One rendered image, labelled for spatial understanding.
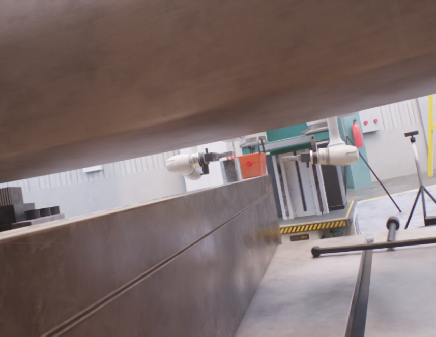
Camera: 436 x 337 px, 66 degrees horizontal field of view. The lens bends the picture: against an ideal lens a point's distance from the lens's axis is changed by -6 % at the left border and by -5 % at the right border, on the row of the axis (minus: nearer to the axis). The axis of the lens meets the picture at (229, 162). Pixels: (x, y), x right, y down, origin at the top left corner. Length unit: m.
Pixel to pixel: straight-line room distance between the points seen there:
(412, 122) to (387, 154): 1.10
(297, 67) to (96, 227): 0.45
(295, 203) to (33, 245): 2.46
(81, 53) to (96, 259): 0.57
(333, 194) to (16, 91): 2.31
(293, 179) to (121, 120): 2.05
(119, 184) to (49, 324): 7.85
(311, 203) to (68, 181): 6.66
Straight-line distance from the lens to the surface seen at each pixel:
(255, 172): 1.86
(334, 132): 2.05
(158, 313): 0.58
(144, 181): 8.11
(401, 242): 1.50
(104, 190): 8.30
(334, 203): 2.81
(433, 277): 1.19
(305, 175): 2.70
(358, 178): 7.66
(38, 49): 0.98
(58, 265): 0.40
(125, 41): 0.85
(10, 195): 1.76
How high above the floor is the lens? 0.70
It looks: 2 degrees up
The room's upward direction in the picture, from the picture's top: 10 degrees counter-clockwise
